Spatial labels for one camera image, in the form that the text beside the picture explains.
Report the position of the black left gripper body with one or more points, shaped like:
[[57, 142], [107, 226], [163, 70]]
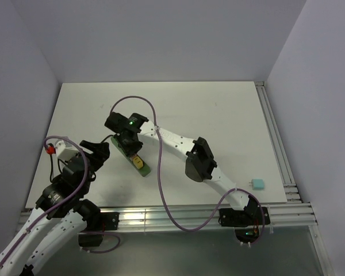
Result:
[[84, 188]]

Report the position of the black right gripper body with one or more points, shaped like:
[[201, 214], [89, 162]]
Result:
[[129, 148]]

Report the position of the yellow plug adapter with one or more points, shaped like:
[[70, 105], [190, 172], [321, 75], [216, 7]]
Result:
[[138, 163]]

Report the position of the green power strip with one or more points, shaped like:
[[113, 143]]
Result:
[[144, 171]]

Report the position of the light blue plug adapter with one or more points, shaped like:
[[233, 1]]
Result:
[[257, 184]]

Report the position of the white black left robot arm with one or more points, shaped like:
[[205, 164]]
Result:
[[61, 211]]

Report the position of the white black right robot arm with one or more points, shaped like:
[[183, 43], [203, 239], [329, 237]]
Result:
[[200, 165]]

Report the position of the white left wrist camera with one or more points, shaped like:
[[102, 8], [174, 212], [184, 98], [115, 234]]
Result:
[[62, 149]]

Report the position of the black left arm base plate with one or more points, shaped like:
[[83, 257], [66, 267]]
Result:
[[104, 221]]

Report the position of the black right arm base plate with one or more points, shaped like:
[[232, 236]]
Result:
[[239, 218]]

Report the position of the aluminium side rail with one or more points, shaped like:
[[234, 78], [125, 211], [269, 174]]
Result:
[[288, 181]]

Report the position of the aluminium front rail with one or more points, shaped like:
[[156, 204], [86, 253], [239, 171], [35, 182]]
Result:
[[155, 219]]

